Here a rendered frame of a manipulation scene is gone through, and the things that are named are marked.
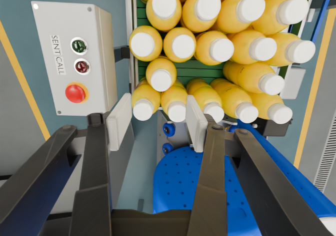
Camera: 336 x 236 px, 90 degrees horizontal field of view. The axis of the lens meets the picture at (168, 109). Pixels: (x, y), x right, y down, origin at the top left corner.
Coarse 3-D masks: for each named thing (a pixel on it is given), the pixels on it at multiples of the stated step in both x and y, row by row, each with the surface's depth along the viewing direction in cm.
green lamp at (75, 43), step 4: (76, 40) 28; (80, 40) 29; (72, 44) 28; (76, 44) 28; (80, 44) 28; (84, 44) 29; (72, 48) 28; (76, 48) 28; (80, 48) 28; (84, 48) 29; (76, 52) 29; (80, 52) 29
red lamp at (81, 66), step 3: (78, 63) 29; (81, 63) 29; (84, 63) 30; (75, 66) 30; (78, 66) 29; (81, 66) 30; (84, 66) 30; (87, 66) 30; (78, 69) 30; (81, 69) 30; (84, 69) 30; (87, 69) 30; (81, 72) 30; (84, 72) 30
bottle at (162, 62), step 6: (162, 54) 47; (156, 60) 36; (162, 60) 35; (168, 60) 37; (150, 66) 35; (156, 66) 34; (162, 66) 34; (168, 66) 34; (174, 66) 37; (150, 72) 34; (168, 72) 33; (174, 72) 35; (150, 78) 34; (174, 78) 36; (150, 84) 36
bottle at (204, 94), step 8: (192, 80) 50; (200, 80) 49; (192, 88) 45; (200, 88) 41; (208, 88) 40; (200, 96) 38; (208, 96) 37; (216, 96) 38; (200, 104) 37; (208, 104) 36
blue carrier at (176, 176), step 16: (160, 160) 48; (176, 160) 48; (192, 160) 48; (224, 160) 48; (160, 176) 42; (176, 176) 42; (192, 176) 42; (224, 176) 43; (160, 192) 37; (176, 192) 38; (192, 192) 38; (240, 192) 38; (160, 208) 36; (176, 208) 34; (240, 208) 35; (240, 224) 32; (256, 224) 32
